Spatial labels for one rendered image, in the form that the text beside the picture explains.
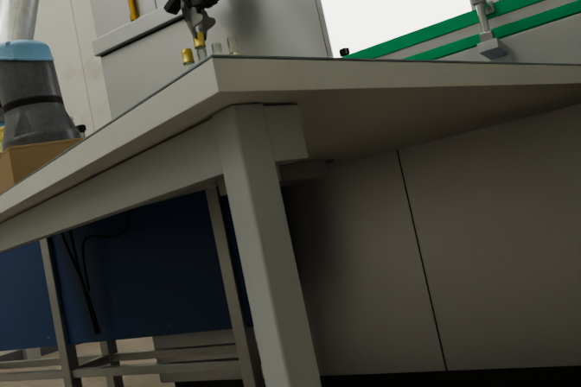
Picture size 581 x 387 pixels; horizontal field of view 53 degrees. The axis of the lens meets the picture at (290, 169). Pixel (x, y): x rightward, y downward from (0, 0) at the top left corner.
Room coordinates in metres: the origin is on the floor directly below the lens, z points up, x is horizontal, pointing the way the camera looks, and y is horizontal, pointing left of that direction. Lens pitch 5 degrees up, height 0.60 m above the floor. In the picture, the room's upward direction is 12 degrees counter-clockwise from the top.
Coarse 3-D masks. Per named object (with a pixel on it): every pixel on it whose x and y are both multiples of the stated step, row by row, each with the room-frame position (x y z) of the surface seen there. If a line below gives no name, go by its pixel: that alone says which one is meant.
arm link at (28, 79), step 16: (0, 48) 1.11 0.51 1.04; (16, 48) 1.11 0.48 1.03; (32, 48) 1.12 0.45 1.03; (48, 48) 1.17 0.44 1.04; (0, 64) 1.11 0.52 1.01; (16, 64) 1.11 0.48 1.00; (32, 64) 1.12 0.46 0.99; (48, 64) 1.15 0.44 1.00; (0, 80) 1.12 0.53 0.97; (16, 80) 1.11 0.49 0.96; (32, 80) 1.11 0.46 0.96; (48, 80) 1.14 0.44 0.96; (0, 96) 1.13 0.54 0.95; (16, 96) 1.11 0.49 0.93; (32, 96) 1.11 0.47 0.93
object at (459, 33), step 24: (504, 0) 1.24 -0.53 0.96; (528, 0) 1.22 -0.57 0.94; (552, 0) 1.20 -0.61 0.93; (576, 0) 1.17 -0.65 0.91; (432, 24) 1.32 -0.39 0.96; (456, 24) 1.29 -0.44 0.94; (504, 24) 1.25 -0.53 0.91; (528, 24) 1.22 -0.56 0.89; (384, 48) 1.39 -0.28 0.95; (408, 48) 1.36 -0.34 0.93; (432, 48) 1.33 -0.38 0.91; (456, 48) 1.30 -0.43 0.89
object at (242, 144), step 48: (192, 144) 0.63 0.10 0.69; (240, 144) 0.56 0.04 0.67; (288, 144) 0.60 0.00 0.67; (96, 192) 0.85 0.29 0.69; (144, 192) 0.73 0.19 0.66; (240, 192) 0.57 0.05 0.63; (0, 240) 1.31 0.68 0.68; (240, 240) 0.58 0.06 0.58; (288, 240) 0.58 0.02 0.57; (288, 288) 0.57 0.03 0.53; (288, 336) 0.56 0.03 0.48; (288, 384) 0.56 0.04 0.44
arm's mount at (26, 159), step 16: (32, 144) 1.08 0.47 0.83; (48, 144) 1.10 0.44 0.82; (64, 144) 1.11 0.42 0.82; (0, 160) 1.10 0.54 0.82; (16, 160) 1.06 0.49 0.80; (32, 160) 1.07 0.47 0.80; (48, 160) 1.09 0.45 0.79; (0, 176) 1.11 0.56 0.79; (16, 176) 1.05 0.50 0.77; (0, 192) 1.13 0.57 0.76
